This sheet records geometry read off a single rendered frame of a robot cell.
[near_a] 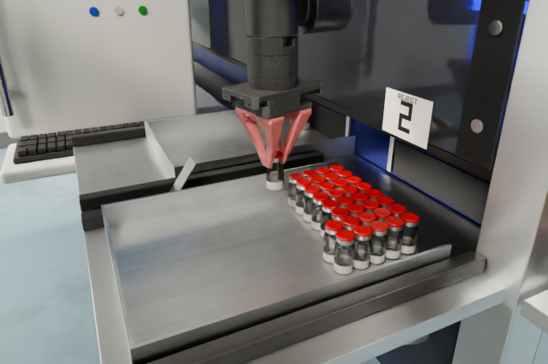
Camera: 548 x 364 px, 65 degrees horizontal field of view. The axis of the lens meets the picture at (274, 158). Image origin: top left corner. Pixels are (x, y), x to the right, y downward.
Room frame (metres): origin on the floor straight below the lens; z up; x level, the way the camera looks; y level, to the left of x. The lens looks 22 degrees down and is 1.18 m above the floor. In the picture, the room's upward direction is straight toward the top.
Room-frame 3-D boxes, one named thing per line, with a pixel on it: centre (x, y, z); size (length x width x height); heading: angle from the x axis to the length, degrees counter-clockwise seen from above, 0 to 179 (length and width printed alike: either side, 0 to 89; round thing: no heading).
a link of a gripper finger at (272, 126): (0.49, 0.00, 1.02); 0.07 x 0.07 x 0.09; 40
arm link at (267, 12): (0.49, 0.00, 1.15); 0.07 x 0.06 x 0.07; 127
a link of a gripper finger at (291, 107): (0.49, 0.00, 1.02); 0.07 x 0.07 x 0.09; 40
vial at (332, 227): (0.42, -0.07, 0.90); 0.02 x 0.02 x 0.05
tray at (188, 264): (0.45, 0.01, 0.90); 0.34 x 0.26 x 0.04; 115
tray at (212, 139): (0.80, 0.06, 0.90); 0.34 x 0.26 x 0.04; 116
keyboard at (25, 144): (1.03, 0.43, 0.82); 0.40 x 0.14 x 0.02; 115
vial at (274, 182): (0.49, 0.00, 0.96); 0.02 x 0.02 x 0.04
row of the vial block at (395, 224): (0.50, -0.11, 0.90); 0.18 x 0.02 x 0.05; 25
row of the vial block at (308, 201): (0.48, -0.06, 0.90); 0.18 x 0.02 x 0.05; 25
